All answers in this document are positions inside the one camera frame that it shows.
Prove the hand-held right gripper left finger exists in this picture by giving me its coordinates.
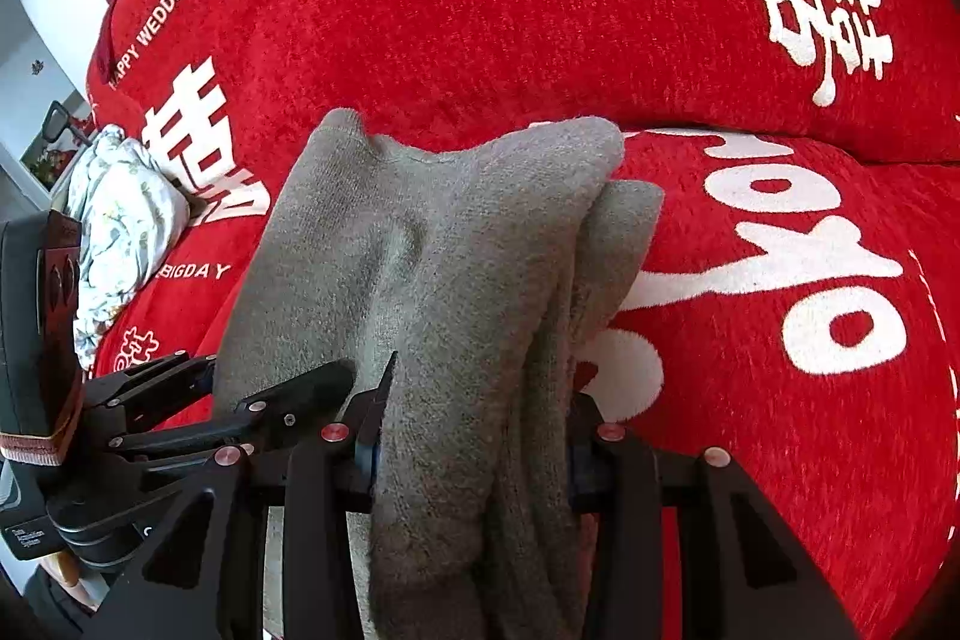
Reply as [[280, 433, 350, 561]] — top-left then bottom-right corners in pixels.
[[82, 351, 398, 640]]

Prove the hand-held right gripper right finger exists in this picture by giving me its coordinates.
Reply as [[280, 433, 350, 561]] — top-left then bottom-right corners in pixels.
[[570, 392, 863, 640]]

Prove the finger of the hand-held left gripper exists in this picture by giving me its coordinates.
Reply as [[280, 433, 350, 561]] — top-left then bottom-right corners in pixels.
[[81, 350, 220, 414], [112, 359, 359, 459]]

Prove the grey towel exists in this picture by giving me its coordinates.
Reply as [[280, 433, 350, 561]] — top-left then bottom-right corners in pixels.
[[214, 107, 666, 640]]

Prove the white floral cloth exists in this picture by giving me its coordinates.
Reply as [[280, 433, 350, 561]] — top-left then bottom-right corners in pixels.
[[70, 124, 190, 380]]

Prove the red printed sofa seat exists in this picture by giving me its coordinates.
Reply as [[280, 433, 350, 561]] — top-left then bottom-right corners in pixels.
[[82, 126, 960, 640]]

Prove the black chair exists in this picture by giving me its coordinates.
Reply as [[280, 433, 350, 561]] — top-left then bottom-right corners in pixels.
[[41, 98, 96, 150]]

